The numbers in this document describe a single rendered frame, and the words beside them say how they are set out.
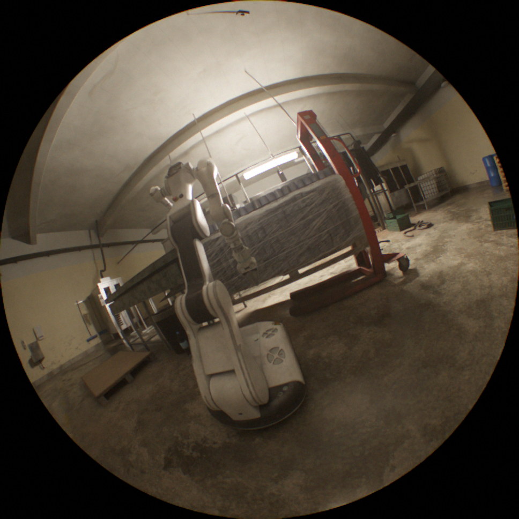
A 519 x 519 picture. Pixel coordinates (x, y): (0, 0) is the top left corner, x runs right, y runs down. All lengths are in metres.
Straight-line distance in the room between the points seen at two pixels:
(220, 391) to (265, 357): 0.30
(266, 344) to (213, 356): 0.29
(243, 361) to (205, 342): 0.19
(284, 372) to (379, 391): 0.49
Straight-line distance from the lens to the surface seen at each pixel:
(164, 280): 1.92
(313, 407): 0.92
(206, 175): 0.77
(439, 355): 1.04
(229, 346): 0.64
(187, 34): 4.07
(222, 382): 0.68
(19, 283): 7.73
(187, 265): 0.77
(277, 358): 0.82
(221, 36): 4.21
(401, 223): 3.99
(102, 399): 2.29
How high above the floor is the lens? 0.80
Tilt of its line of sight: 3 degrees down
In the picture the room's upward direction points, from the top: 23 degrees counter-clockwise
